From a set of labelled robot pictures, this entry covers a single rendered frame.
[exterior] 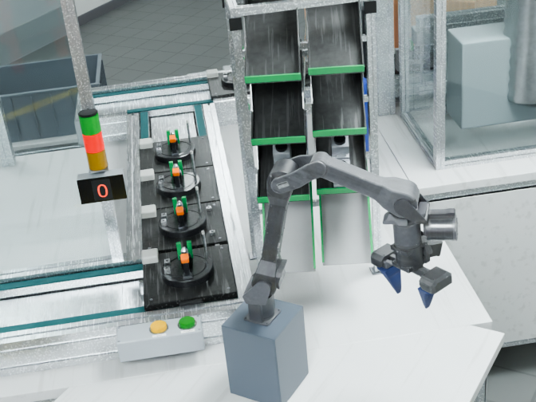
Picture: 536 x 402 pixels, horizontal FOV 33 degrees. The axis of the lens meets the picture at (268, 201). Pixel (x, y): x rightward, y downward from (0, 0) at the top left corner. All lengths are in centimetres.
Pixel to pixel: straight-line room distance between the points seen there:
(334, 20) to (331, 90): 18
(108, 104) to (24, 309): 139
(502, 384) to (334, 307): 123
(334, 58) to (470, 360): 79
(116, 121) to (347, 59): 151
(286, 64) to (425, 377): 81
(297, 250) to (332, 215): 13
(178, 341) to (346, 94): 74
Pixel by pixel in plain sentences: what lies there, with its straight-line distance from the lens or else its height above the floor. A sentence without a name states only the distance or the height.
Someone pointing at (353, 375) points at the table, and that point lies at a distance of 222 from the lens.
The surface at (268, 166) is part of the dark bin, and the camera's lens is 234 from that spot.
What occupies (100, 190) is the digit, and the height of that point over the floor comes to 120.
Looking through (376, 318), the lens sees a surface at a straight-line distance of 239.
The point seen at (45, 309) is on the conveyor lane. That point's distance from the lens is 251.
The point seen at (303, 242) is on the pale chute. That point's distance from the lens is 237.
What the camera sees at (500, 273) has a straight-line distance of 326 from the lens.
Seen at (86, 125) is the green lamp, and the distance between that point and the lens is 234.
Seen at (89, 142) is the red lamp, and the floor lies 134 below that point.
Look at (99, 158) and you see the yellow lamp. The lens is 238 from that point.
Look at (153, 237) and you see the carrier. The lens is 262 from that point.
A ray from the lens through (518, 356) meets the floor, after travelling 366.
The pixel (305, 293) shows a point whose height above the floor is 86.
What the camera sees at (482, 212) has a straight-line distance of 311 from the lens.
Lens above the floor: 229
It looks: 29 degrees down
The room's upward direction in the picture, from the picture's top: 6 degrees counter-clockwise
